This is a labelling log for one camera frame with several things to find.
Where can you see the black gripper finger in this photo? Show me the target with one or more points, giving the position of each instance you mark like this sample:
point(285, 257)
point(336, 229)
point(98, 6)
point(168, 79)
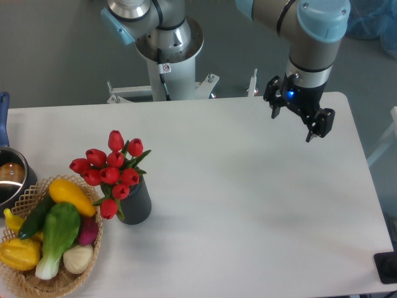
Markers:
point(320, 124)
point(270, 95)

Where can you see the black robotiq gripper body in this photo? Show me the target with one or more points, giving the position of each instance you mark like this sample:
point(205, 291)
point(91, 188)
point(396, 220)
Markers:
point(301, 100)

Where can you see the red tulip bouquet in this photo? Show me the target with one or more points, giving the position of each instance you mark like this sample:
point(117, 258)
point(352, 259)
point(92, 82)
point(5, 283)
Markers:
point(115, 173)

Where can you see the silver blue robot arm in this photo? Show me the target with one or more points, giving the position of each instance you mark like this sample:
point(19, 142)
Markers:
point(314, 29)

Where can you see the dark grey ribbed vase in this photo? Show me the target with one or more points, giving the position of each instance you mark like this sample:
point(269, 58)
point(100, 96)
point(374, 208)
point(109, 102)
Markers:
point(136, 207)

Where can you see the blue plastic bag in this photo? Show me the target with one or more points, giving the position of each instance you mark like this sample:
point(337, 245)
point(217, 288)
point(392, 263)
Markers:
point(370, 20)

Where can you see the black device at table edge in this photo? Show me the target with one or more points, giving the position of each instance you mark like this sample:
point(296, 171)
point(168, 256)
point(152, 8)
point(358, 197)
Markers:
point(386, 266)

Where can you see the magenta radish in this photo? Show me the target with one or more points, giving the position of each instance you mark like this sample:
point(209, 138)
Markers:
point(88, 231)

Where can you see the green bok choy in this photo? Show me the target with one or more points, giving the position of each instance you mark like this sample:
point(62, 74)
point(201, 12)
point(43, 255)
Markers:
point(60, 230)

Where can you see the white garlic bulb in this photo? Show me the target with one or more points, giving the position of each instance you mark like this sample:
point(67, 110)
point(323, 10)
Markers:
point(77, 258)

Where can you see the dark green cucumber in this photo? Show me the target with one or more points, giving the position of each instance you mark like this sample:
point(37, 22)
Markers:
point(34, 222)

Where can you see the small yellow crookneck squash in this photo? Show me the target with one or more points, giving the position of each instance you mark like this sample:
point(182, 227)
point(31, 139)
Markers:
point(14, 223)

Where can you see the yellow orange pumpkin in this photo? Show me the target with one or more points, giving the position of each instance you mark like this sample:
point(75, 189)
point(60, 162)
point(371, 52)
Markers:
point(22, 255)

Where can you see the woven wicker basket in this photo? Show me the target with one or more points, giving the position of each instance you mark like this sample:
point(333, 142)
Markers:
point(25, 283)

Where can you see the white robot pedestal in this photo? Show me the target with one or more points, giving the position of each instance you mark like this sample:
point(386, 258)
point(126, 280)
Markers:
point(170, 57)

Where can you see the blue handled saucepan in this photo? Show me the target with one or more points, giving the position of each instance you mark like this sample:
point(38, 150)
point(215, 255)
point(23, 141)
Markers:
point(16, 174)

